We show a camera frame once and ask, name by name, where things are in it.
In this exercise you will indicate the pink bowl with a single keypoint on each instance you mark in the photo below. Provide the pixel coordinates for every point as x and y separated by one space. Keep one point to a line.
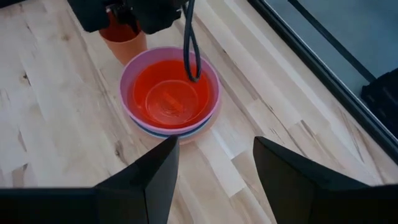
133 72

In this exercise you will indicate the black floor tape strip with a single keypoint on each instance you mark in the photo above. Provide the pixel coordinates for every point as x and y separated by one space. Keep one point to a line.
332 41

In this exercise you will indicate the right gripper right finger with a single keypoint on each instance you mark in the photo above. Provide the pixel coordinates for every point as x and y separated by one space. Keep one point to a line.
286 177

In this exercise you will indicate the white bowl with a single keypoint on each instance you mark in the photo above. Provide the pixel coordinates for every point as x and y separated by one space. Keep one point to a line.
184 136

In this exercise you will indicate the red bowl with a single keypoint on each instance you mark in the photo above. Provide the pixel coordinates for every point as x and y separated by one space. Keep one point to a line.
168 104

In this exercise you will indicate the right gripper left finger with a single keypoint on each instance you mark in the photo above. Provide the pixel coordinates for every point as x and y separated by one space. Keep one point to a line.
149 182

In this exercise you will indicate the orange cup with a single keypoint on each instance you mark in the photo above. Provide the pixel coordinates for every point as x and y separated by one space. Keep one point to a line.
127 52

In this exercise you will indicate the red cup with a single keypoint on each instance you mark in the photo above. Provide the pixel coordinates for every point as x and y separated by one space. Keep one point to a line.
116 35

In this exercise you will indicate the teal bowl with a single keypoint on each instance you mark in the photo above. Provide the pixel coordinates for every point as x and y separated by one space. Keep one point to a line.
145 131

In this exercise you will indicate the black metal table frame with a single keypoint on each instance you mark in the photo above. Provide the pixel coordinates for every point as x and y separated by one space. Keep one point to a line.
311 60

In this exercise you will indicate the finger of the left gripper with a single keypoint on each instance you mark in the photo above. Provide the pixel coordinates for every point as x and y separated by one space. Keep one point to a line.
113 12
130 21

